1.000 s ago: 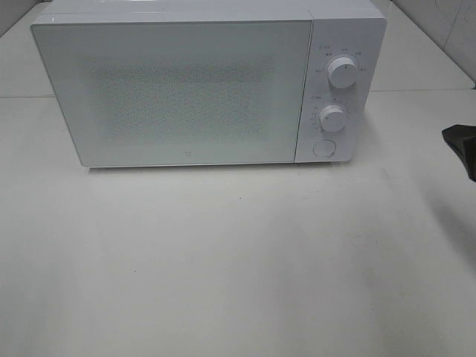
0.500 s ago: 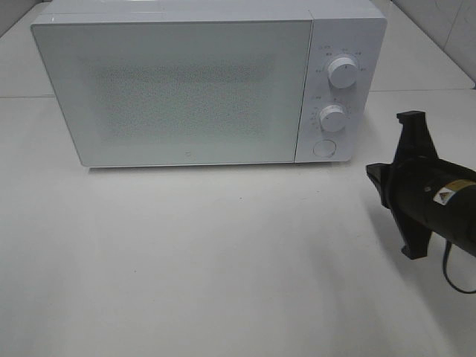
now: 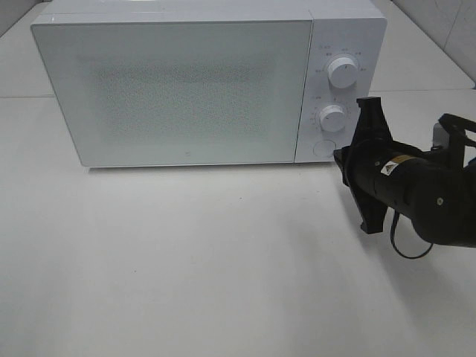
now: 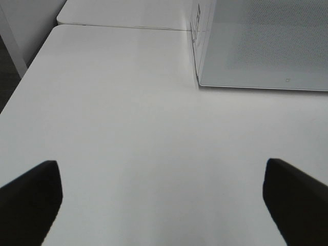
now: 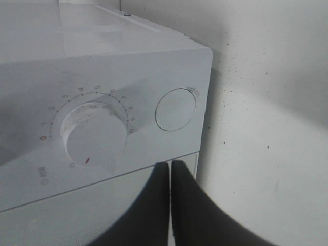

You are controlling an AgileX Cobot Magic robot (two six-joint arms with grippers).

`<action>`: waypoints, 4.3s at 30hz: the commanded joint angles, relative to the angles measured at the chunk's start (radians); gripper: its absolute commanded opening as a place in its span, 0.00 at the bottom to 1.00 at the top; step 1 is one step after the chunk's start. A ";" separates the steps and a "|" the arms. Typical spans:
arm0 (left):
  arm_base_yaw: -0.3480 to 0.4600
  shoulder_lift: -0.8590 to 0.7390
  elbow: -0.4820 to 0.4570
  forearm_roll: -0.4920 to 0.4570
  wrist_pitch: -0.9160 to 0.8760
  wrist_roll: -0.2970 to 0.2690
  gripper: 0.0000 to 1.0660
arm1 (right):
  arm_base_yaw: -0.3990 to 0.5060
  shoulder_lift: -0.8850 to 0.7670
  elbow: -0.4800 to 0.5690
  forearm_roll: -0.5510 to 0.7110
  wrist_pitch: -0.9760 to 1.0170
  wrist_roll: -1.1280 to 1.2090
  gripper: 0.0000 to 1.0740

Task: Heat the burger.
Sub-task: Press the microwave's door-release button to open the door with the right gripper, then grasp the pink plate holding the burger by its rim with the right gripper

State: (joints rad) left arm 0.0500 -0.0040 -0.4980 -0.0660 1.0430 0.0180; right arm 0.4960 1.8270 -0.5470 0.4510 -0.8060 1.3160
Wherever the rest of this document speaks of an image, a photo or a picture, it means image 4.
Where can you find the white microwave door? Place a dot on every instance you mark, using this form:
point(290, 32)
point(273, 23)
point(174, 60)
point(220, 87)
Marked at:
point(266, 45)

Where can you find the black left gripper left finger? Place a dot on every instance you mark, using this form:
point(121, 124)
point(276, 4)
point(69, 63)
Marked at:
point(30, 204)

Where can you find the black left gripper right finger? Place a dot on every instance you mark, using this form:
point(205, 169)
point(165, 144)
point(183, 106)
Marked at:
point(297, 203)

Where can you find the white table leg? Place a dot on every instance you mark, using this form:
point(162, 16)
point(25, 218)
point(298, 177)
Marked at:
point(12, 46)

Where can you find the white microwave oven body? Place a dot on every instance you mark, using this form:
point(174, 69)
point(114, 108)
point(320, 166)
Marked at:
point(201, 20)

